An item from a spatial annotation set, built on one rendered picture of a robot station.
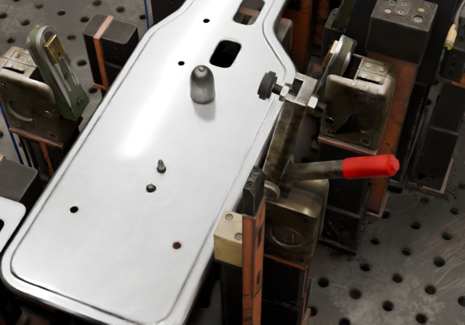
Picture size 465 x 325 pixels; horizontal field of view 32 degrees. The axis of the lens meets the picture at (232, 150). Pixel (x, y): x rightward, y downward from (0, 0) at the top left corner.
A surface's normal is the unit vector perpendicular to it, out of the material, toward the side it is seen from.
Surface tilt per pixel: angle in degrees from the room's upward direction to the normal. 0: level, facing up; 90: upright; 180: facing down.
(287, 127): 90
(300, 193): 0
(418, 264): 0
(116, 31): 0
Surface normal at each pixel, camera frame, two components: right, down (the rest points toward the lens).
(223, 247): -0.37, 0.75
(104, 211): -0.01, -0.59
